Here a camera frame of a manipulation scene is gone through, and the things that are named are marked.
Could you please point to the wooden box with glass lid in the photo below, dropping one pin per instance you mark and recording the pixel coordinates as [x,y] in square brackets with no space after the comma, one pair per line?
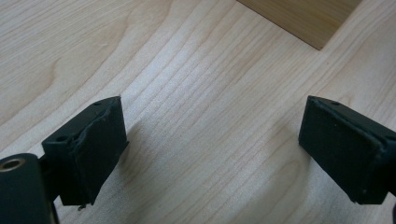
[305,18]

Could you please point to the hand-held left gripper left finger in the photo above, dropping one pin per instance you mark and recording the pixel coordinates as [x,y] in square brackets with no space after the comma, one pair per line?
[93,149]

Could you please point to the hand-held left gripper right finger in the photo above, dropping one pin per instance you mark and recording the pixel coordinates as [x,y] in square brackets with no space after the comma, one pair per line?
[342,149]

